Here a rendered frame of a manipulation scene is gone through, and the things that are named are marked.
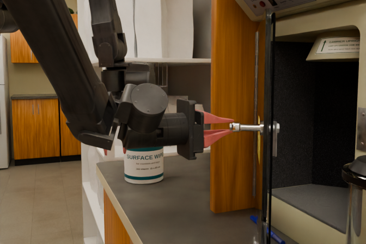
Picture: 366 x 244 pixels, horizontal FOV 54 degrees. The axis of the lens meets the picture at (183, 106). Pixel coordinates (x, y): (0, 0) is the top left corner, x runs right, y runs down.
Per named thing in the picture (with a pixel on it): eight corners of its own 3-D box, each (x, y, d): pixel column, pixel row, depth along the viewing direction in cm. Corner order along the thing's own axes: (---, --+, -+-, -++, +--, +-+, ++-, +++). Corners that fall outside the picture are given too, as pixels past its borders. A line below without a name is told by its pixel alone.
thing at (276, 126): (278, 155, 61) (278, 121, 61) (279, 157, 59) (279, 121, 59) (266, 154, 61) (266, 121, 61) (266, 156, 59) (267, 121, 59)
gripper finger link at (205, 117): (242, 110, 64) (193, 112, 61) (241, 150, 65) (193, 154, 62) (224, 107, 71) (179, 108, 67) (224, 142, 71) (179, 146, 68)
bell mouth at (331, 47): (351, 62, 84) (352, 38, 84) (426, 59, 68) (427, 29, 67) (287, 61, 78) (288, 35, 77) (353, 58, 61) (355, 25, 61)
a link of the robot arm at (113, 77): (106, 67, 90) (96, 66, 85) (132, 66, 89) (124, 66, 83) (107, 94, 91) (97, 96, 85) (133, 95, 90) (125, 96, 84)
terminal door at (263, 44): (257, 197, 88) (260, 30, 84) (265, 262, 58) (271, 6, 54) (254, 197, 88) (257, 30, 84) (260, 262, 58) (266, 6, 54)
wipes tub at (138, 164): (157, 171, 129) (156, 130, 128) (169, 182, 117) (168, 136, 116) (120, 175, 124) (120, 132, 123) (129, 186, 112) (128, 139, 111)
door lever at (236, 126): (259, 133, 68) (260, 119, 68) (262, 136, 59) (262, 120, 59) (231, 132, 69) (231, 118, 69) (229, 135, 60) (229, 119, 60)
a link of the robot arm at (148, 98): (91, 101, 64) (77, 142, 59) (97, 58, 55) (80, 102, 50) (157, 119, 66) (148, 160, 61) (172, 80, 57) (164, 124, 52)
